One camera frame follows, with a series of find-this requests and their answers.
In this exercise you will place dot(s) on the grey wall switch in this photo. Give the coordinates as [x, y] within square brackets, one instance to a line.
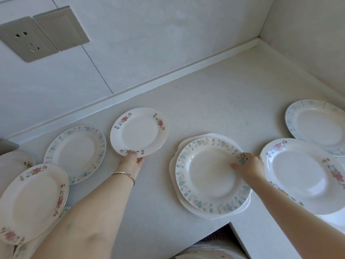
[62, 28]

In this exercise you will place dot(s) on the person's right thumb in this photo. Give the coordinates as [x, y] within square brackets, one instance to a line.
[237, 166]

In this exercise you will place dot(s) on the plain white scalloped plate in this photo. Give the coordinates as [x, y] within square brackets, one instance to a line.
[186, 210]

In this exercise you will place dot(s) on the small pink floral plate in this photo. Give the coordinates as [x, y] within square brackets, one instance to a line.
[138, 130]

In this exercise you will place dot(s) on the person's right hand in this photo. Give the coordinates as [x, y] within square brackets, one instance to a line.
[253, 167]

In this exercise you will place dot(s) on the grey wall power socket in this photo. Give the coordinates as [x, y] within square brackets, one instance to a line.
[27, 39]

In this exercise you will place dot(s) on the gold rimmed pink floral plate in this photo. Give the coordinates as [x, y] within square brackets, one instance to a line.
[12, 164]
[32, 202]

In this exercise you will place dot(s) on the person's left forearm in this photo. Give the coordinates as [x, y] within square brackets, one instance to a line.
[91, 221]

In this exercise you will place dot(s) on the person's left hand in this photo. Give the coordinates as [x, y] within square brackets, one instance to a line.
[131, 163]

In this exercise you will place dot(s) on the large pink floral plate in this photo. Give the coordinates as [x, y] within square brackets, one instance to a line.
[299, 172]

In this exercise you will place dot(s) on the person's right forearm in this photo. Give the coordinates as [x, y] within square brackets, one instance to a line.
[296, 221]

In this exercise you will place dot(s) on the blue floral rimmed plate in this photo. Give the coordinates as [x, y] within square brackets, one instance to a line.
[75, 153]
[318, 126]
[207, 175]

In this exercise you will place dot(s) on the floral plate under stack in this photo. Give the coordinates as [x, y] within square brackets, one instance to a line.
[25, 249]

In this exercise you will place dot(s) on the person's left fingers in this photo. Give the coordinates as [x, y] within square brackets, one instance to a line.
[140, 160]

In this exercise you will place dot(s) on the person's striped clothing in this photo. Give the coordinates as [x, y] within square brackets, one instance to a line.
[210, 248]

